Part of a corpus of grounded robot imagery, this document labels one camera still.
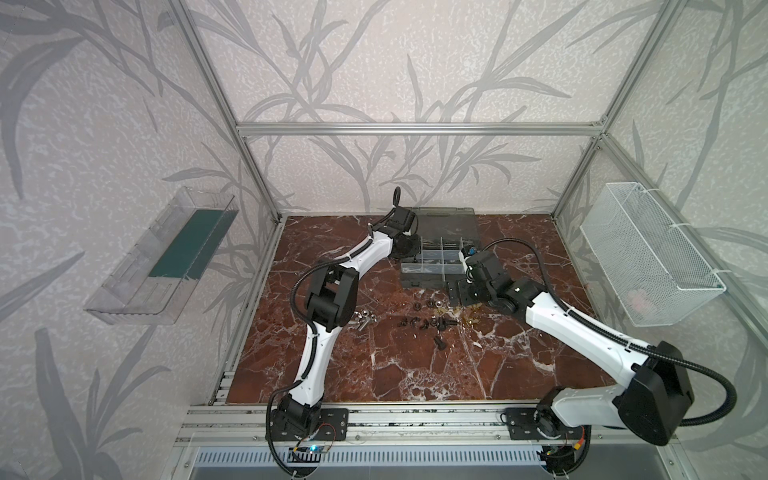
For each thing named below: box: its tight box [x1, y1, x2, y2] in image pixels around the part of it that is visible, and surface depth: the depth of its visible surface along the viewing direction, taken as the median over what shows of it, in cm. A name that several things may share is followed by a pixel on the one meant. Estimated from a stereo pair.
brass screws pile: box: [452, 303, 482, 327], surface depth 96 cm
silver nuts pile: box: [348, 310, 379, 331], surface depth 93 cm
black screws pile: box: [399, 300, 459, 330], surface depth 93 cm
